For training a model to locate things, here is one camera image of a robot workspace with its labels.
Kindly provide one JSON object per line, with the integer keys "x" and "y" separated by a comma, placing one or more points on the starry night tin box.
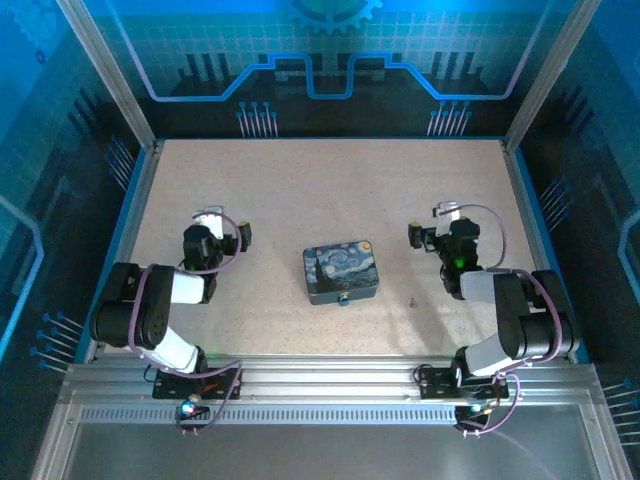
{"x": 340, "y": 270}

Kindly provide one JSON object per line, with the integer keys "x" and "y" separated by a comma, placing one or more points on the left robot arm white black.
{"x": 187, "y": 289}

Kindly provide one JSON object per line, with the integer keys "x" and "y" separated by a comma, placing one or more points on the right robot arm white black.
{"x": 477, "y": 285}

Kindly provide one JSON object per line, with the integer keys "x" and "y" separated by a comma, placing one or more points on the small LED circuit board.
{"x": 188, "y": 408}
{"x": 475, "y": 409}

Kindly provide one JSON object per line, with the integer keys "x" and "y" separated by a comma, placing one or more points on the grey metal shelf panel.
{"x": 325, "y": 452}

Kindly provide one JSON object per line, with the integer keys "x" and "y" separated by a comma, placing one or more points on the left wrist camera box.
{"x": 214, "y": 222}

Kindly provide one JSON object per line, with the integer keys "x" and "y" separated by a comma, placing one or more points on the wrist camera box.
{"x": 214, "y": 222}
{"x": 446, "y": 216}

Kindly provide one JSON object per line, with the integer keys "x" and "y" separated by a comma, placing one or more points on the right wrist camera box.
{"x": 446, "y": 216}

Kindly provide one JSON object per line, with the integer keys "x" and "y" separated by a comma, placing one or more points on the aluminium side rail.
{"x": 532, "y": 240}
{"x": 131, "y": 230}

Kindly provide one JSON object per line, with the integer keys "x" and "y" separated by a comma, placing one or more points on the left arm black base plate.
{"x": 170, "y": 387}

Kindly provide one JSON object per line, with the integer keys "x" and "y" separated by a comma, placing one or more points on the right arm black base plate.
{"x": 440, "y": 385}

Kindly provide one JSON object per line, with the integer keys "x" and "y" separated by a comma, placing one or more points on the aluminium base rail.
{"x": 325, "y": 380}

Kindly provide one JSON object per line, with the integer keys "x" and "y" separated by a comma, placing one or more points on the aluminium frame post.
{"x": 550, "y": 75}
{"x": 107, "y": 75}

